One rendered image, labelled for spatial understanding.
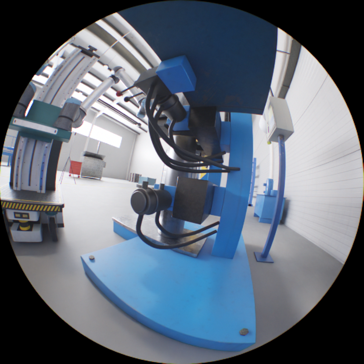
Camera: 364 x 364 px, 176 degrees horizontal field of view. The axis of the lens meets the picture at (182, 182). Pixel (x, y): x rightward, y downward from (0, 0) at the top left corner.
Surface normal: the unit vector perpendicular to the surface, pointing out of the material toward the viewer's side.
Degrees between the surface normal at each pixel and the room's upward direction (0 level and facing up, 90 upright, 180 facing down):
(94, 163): 90
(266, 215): 90
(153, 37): 180
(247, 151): 90
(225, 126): 90
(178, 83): 180
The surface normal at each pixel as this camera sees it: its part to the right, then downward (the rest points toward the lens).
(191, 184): -0.38, -0.08
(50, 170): 0.86, 0.12
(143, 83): -0.15, 0.99
